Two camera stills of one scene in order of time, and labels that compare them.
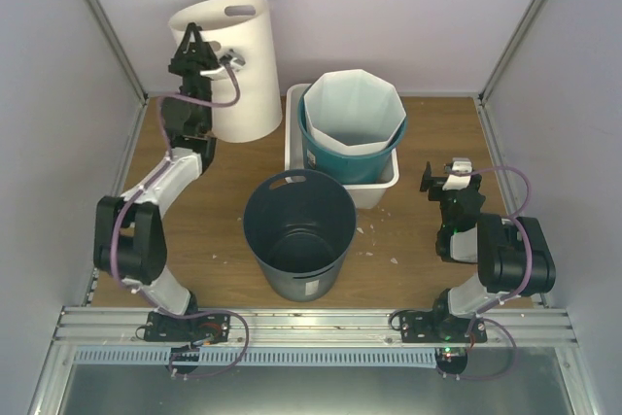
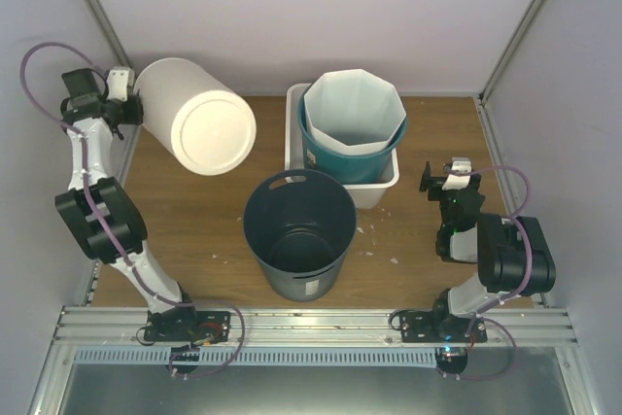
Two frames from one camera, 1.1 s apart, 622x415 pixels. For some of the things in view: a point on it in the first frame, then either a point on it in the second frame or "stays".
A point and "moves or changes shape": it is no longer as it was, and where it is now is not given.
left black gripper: (195, 59) -> (137, 117)
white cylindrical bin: (241, 23) moves or changes shape
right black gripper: (434, 183) stays
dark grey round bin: (298, 223) stays
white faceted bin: (352, 112) stays
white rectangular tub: (370, 195) stays
